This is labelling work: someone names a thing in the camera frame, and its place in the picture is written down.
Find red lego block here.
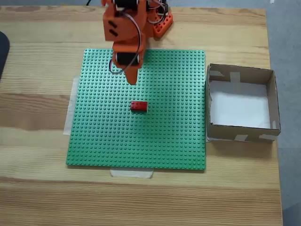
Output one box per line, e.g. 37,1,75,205
130,100,149,113

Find green lego baseplate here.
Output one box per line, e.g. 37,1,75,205
65,48,207,174

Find brown cardboard box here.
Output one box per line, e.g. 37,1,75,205
206,63,282,144

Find long masking tape strip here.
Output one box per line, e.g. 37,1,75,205
63,75,80,137

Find short masking tape strip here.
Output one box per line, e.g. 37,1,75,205
110,169,155,179

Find white paper sheet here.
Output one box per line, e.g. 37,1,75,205
208,80,271,129

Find black rounded pad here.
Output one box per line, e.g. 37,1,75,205
0,30,11,81

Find gripper motor cable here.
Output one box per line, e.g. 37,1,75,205
109,11,145,75

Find cable bundle at arm base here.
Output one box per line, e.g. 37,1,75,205
148,0,170,24

